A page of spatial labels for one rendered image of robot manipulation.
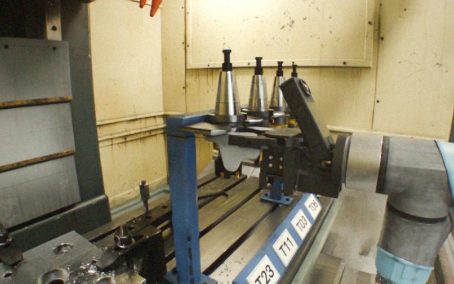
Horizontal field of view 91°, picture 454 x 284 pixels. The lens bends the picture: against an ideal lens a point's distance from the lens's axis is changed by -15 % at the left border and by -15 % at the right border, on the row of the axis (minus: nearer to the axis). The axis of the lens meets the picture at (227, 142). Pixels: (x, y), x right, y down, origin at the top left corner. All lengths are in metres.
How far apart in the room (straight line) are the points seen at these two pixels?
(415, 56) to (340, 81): 0.30
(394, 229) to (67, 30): 0.95
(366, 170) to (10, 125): 0.81
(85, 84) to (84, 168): 0.29
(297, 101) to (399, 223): 0.20
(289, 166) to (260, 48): 0.96
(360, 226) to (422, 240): 0.72
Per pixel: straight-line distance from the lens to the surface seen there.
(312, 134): 0.35
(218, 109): 0.41
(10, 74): 0.83
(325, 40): 1.18
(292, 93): 0.36
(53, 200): 0.93
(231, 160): 0.39
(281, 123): 0.60
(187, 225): 0.46
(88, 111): 0.97
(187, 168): 0.41
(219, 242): 0.67
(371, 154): 0.33
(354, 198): 1.17
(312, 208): 0.77
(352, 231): 1.06
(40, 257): 0.56
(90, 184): 1.01
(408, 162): 0.34
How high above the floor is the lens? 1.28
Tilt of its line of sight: 13 degrees down
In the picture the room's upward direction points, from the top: straight up
